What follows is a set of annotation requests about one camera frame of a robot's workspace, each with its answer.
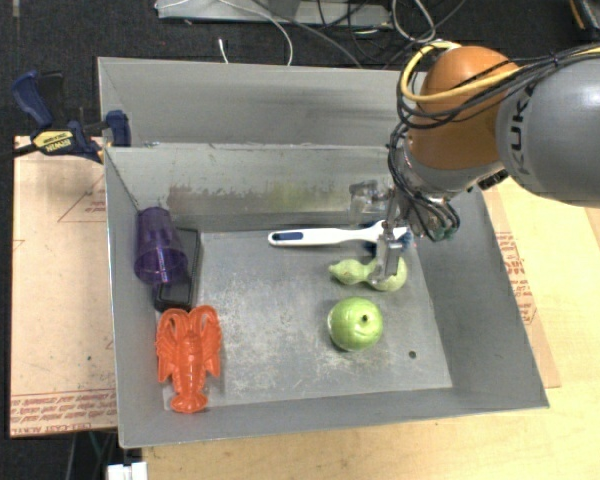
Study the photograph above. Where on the black cylinder on white bracket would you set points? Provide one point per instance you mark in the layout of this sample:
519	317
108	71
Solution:
492	178

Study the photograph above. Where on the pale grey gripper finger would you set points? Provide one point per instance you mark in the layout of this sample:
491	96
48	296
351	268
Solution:
396	260
384	263

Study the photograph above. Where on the black flat box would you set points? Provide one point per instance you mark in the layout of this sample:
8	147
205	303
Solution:
182	288

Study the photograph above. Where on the green toy pear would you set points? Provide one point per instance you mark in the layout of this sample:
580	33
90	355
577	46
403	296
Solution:
350	272

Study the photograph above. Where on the orange toy lobster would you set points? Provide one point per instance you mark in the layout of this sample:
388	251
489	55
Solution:
190	353

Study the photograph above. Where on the grey metal bin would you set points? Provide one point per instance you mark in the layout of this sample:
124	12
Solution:
280	318

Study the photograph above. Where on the green toy apple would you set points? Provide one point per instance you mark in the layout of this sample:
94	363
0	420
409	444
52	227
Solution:
352	325

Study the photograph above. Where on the purple clear plastic cup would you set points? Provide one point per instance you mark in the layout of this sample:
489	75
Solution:
157	248

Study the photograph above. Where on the brown cardboard board red print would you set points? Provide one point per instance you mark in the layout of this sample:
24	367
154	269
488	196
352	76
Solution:
60	288

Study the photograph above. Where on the white and blue brush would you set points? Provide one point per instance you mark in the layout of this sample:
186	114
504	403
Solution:
320	237

